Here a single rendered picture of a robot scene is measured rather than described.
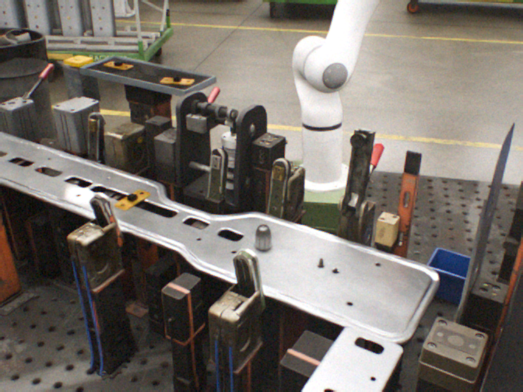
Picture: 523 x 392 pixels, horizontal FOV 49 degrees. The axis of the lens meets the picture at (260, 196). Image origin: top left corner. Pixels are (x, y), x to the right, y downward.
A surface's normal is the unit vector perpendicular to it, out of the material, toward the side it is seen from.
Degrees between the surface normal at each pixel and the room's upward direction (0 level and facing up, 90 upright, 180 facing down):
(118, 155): 90
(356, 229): 90
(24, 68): 91
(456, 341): 0
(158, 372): 0
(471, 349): 0
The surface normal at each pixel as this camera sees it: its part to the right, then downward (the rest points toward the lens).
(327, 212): -0.22, 0.49
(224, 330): -0.52, 0.43
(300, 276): 0.00, -0.87
